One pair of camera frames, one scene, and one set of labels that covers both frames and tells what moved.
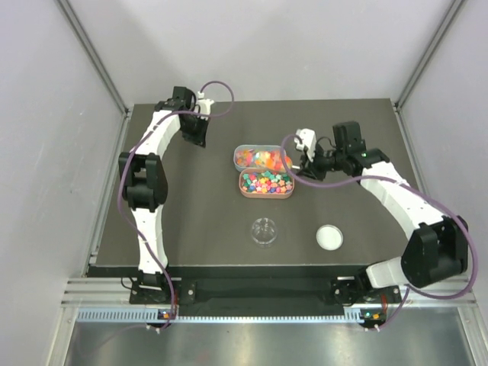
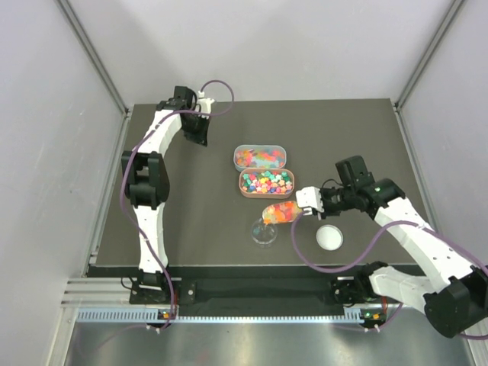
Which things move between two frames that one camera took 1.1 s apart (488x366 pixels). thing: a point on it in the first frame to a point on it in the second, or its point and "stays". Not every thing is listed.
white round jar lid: x=329 y=237 stays
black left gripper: x=195 y=131 stays
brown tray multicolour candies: x=266 y=183 stays
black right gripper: x=309 y=169 to x=326 y=213
